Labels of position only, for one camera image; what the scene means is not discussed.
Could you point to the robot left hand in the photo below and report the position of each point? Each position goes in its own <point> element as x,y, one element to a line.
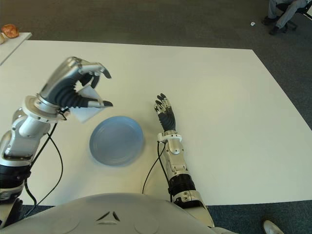
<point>63,83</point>

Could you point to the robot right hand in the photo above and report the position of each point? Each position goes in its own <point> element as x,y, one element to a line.
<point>167,119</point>

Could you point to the white napkin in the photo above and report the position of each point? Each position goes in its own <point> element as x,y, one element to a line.
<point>85,113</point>

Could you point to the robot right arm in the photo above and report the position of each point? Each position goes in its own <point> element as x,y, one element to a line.
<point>178,163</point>

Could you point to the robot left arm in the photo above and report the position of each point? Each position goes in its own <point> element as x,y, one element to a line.
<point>26,131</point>

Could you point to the blue round plate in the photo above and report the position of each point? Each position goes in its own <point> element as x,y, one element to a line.
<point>117,142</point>

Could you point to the white side table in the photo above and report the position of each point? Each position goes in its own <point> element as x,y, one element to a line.
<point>13,47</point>

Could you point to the reddish brown bread roll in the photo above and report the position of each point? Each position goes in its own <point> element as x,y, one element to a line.
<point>10,30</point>

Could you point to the pale beige bread roll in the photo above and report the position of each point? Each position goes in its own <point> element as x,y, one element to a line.
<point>1,39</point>

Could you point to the grey robot torso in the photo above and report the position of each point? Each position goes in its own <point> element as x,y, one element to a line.
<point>109,217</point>

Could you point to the white shoe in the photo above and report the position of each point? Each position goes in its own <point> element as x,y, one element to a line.
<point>271,226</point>

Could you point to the seated person in jeans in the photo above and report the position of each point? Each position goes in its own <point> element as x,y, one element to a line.
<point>284,12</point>

